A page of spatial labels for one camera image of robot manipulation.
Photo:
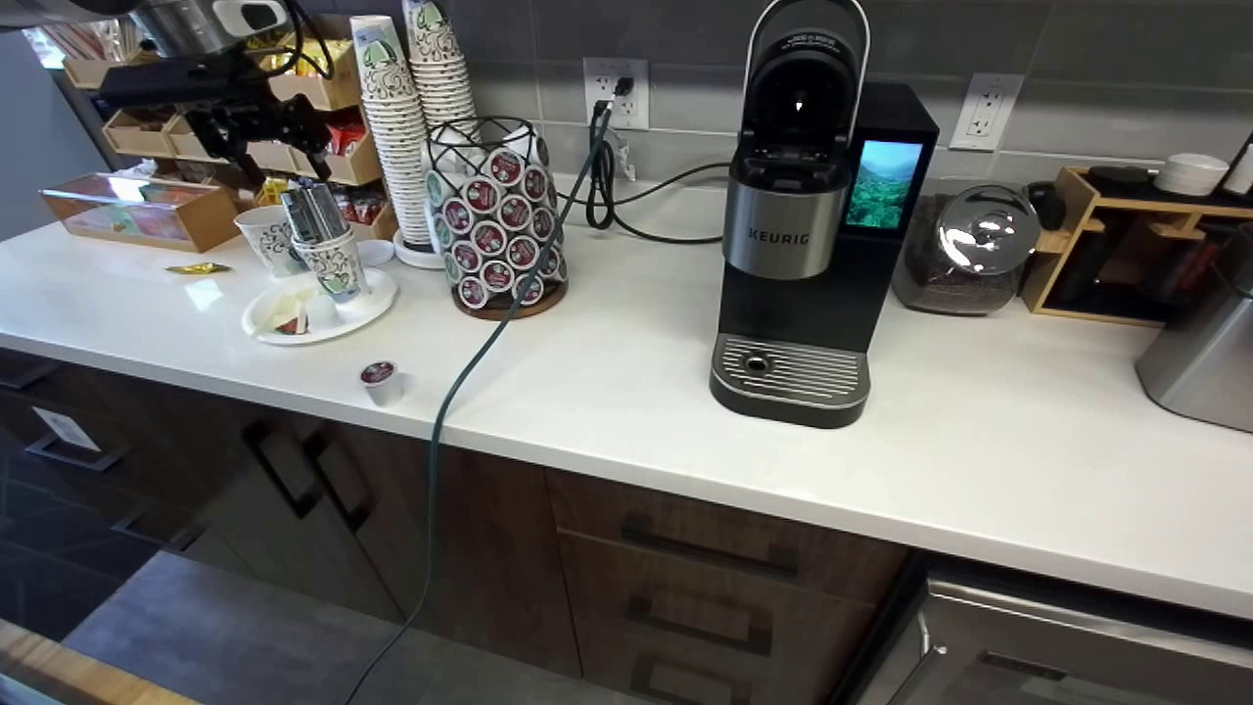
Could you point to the light wooden ledge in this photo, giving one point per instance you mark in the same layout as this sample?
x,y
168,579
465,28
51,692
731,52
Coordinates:
x,y
74,666

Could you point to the small yellow packet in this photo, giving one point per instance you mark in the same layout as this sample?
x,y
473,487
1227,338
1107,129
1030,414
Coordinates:
x,y
198,266

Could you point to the small packet on plate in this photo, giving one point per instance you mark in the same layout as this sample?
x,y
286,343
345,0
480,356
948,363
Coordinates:
x,y
293,323

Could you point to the patterned paper cup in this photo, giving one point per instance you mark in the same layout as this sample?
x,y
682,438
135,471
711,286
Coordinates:
x,y
271,239
340,266

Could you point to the black silver coffee machine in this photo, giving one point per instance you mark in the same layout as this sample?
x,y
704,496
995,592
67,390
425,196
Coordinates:
x,y
816,222

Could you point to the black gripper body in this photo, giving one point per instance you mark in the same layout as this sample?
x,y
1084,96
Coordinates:
x,y
183,85

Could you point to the white round plate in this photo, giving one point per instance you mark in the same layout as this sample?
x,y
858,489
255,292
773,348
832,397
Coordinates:
x,y
319,313

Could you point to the small white bowl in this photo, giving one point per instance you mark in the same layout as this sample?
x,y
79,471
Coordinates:
x,y
1194,175

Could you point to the single coffee pod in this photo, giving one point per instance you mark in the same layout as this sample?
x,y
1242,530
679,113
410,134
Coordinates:
x,y
383,382

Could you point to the silver milk jug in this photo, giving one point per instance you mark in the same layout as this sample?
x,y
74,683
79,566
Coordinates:
x,y
316,209

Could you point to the stainless steel dishwasher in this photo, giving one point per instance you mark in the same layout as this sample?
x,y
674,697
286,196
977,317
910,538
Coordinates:
x,y
1070,646

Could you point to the white wall outlet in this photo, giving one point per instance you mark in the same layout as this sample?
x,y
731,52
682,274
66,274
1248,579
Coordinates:
x,y
986,109
618,92

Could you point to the stainless steel appliance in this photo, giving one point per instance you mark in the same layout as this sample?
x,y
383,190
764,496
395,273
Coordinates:
x,y
1209,354

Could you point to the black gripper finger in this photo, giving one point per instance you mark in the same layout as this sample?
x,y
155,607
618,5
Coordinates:
x,y
237,143
296,125

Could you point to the wooden condiment organizer shelf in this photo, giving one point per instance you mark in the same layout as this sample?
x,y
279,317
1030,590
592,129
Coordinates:
x,y
326,158

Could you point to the dark wooden cabinet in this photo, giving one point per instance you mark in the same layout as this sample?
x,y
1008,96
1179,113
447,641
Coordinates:
x,y
524,574

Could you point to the wooden countertop rack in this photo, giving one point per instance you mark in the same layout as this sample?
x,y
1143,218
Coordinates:
x,y
1123,246

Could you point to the tall paper cup stack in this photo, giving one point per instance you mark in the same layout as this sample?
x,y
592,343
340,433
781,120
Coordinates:
x,y
395,129
440,64

